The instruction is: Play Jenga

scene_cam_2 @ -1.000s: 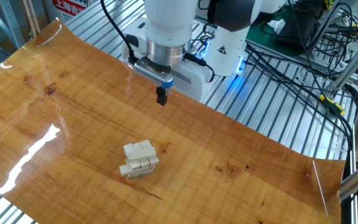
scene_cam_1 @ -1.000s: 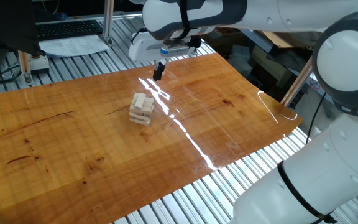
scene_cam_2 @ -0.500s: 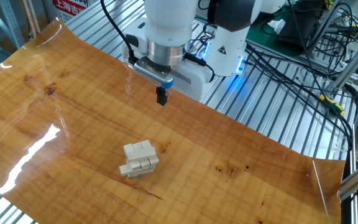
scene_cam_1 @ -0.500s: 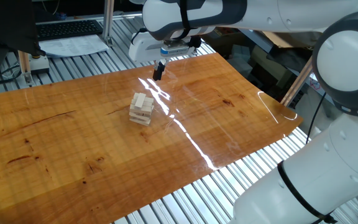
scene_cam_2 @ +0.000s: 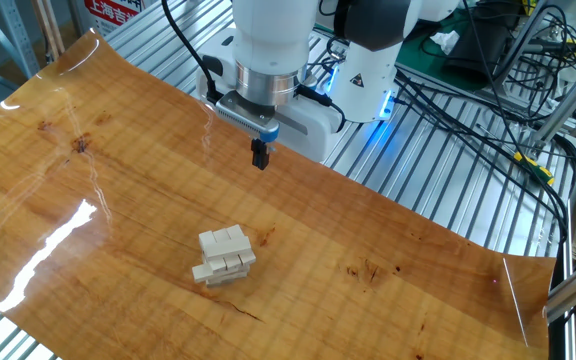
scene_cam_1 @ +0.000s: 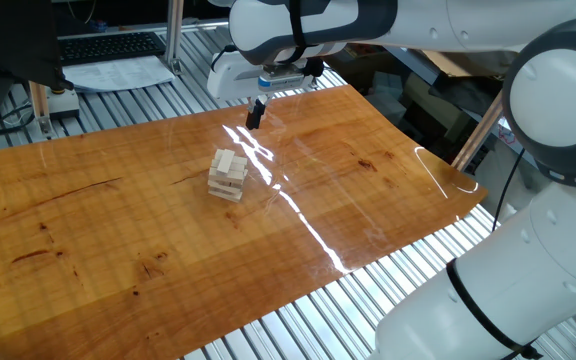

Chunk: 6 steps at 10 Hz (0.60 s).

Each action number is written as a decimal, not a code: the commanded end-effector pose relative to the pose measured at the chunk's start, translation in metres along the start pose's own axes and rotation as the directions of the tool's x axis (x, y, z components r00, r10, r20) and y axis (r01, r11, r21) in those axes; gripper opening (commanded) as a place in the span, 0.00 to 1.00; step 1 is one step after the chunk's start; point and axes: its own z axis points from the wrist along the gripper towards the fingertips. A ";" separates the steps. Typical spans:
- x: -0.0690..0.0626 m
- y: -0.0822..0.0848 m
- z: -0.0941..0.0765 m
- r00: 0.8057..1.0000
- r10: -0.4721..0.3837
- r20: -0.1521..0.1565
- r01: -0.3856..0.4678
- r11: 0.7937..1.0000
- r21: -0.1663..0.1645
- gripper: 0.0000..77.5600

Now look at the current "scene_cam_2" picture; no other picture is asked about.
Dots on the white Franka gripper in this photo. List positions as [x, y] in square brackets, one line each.
[318, 130]

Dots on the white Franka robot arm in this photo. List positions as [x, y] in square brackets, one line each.
[268, 30]

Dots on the green cutting mat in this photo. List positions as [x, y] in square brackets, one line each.
[413, 60]

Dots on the glossy wood pattern mat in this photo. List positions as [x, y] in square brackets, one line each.
[368, 310]

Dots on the red white printed sign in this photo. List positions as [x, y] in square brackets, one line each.
[113, 15]

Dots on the crumpled white paper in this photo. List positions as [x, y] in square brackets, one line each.
[445, 41]

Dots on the black pouch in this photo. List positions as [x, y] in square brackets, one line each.
[478, 50]

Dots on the brown wooden strip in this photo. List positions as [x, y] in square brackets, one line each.
[54, 22]
[42, 22]

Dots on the grey perforated shelf upright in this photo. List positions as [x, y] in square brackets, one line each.
[15, 35]

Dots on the grey metal stand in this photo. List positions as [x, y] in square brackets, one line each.
[520, 42]

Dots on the yellow plug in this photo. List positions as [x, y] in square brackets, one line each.
[574, 47]

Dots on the silver camera with blue cap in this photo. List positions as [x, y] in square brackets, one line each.
[240, 117]

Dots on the slanted aluminium profile post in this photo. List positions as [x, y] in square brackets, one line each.
[573, 100]

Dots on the silver vertical frame rail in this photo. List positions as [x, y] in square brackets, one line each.
[569, 340]

